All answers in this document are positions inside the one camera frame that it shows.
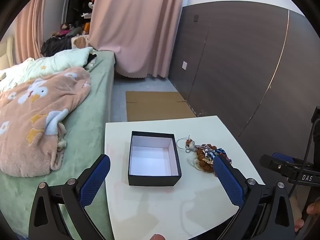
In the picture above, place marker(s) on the hanging dark clothes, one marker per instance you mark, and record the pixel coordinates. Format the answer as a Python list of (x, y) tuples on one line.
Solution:
[(77, 2)]

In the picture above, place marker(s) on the flat brown cardboard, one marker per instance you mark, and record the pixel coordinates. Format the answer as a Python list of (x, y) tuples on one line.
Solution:
[(157, 106)]

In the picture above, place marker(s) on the pile of dark clothes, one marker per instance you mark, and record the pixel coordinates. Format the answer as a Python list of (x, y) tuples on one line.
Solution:
[(56, 45)]

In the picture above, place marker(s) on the cream headboard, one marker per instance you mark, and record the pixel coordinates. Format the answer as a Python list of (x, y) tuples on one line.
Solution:
[(6, 53)]

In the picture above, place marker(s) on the black jewelry box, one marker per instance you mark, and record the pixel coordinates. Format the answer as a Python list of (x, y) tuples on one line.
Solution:
[(152, 157)]

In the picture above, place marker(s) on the white pillow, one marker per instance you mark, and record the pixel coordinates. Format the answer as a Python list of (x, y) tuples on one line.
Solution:
[(57, 61)]

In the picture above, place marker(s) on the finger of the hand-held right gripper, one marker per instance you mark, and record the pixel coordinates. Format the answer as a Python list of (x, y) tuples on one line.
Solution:
[(280, 163)]

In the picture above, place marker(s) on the wide pink curtain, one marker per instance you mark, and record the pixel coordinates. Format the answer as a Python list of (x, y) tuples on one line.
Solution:
[(135, 27)]

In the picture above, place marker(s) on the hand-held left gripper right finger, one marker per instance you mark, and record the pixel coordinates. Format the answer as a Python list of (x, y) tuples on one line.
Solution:
[(228, 180)]

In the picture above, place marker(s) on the green bed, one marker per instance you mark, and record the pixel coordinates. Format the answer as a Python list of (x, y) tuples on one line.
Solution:
[(95, 100)]

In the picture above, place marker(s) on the brown and cream cushion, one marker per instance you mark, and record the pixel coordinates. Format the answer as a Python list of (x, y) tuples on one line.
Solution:
[(80, 41)]

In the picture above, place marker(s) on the dark wall switch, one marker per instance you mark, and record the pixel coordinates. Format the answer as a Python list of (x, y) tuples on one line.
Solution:
[(196, 18)]

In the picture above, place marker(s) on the person's left hand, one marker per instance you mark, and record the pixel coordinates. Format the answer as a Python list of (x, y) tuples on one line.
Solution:
[(157, 237)]

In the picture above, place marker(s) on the narrow pink curtain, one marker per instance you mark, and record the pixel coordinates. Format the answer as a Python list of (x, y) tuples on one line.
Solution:
[(28, 30)]

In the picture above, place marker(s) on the peach duck print blanket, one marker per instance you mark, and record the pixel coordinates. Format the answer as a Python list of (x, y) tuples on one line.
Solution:
[(37, 120)]

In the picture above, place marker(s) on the plush toy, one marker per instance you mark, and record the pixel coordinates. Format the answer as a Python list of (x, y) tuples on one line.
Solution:
[(66, 28)]

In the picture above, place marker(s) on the white wall socket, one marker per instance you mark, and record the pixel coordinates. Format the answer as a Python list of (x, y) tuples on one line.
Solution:
[(184, 65)]

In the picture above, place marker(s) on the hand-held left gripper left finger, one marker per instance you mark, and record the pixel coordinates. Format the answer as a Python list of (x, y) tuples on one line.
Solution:
[(93, 180)]

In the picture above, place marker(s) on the white shell piece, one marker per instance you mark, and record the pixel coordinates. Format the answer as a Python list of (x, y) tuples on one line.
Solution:
[(193, 163)]

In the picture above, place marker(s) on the person's right hand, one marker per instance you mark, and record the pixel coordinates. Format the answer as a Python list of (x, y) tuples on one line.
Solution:
[(314, 208)]

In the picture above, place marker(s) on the blue flower ornament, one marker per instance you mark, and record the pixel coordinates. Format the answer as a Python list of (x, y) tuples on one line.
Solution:
[(220, 152)]

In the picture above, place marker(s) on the black garment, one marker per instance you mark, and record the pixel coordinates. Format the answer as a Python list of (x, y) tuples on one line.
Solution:
[(91, 59)]

